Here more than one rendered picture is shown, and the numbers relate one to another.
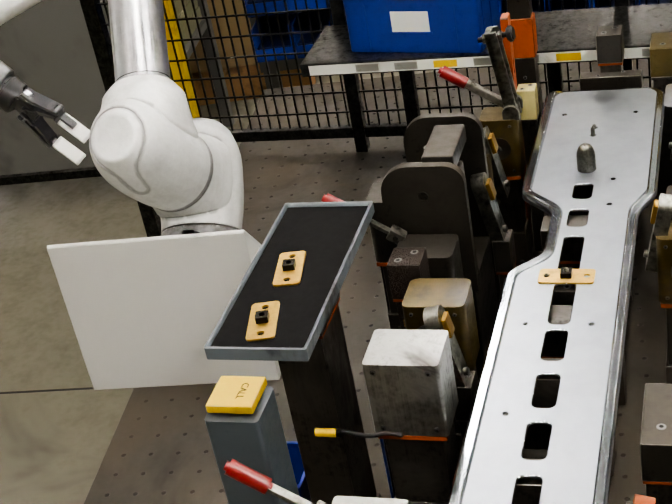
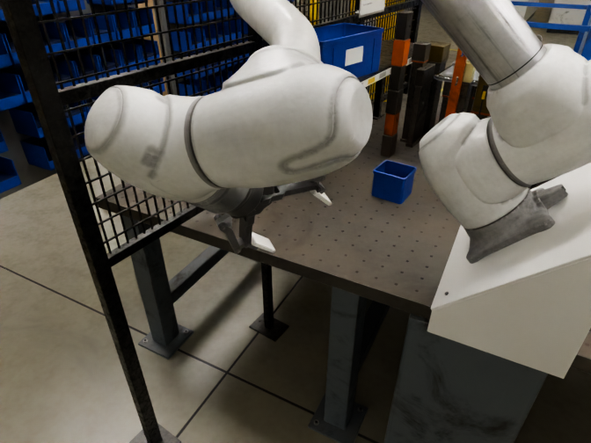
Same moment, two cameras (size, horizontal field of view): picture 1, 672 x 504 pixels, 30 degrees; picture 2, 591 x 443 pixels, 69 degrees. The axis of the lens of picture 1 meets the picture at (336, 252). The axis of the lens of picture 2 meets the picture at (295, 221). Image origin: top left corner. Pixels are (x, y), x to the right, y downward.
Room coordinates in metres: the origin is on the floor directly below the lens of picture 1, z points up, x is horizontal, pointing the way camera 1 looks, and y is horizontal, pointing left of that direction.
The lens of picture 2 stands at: (2.33, 1.13, 1.39)
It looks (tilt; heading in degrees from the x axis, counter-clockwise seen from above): 33 degrees down; 284
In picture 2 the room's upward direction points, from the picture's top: straight up
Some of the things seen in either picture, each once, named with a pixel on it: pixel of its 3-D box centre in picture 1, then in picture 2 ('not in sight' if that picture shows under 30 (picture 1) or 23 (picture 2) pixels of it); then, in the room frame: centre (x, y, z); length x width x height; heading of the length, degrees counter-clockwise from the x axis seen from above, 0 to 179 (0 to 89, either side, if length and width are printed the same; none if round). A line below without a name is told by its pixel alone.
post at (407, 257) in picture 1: (424, 365); not in sight; (1.56, -0.10, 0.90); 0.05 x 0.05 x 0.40; 70
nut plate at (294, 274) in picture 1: (289, 265); not in sight; (1.49, 0.07, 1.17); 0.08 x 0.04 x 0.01; 169
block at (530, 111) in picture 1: (534, 172); (458, 117); (2.13, -0.41, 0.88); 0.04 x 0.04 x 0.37; 70
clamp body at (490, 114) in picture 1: (501, 198); (477, 129); (2.07, -0.33, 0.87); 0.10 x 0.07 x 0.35; 70
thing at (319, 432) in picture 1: (358, 433); not in sight; (1.31, 0.02, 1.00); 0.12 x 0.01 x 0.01; 70
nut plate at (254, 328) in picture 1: (262, 317); not in sight; (1.37, 0.11, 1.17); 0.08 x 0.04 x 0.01; 171
